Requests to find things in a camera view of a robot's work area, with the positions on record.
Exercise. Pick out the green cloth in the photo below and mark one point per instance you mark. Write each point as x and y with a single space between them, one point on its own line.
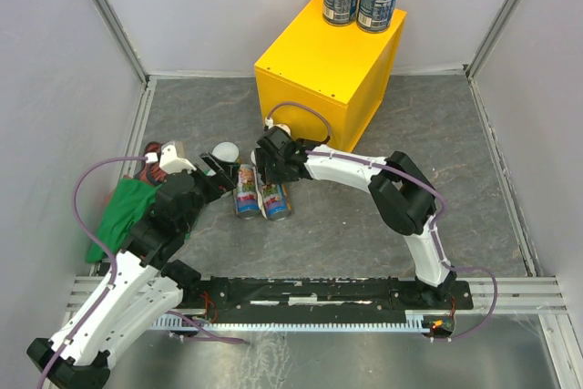
126 206

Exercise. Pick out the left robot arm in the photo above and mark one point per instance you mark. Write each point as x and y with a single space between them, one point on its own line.
143 281

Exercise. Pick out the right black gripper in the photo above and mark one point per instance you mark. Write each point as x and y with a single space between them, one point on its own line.
269 163

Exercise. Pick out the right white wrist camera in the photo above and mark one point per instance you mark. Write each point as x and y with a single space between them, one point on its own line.
269 123

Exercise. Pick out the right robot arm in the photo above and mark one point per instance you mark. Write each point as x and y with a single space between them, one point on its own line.
406 201

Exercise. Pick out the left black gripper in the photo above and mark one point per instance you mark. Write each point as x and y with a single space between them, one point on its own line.
211 175

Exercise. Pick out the yellow box counter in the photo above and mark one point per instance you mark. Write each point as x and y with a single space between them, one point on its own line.
324 81

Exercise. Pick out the cartoon label can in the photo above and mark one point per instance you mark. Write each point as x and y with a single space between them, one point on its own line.
275 202
245 194

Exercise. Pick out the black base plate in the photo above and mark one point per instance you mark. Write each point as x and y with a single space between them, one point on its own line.
312 301

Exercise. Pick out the white lid yellow can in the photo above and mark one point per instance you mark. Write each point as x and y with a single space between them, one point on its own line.
227 154

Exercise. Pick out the dark blue soup can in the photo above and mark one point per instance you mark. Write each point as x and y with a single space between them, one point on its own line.
374 16

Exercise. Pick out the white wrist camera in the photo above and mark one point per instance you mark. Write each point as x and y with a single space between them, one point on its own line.
269 123
168 158

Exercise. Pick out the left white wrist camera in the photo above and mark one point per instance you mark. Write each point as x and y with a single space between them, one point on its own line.
168 158

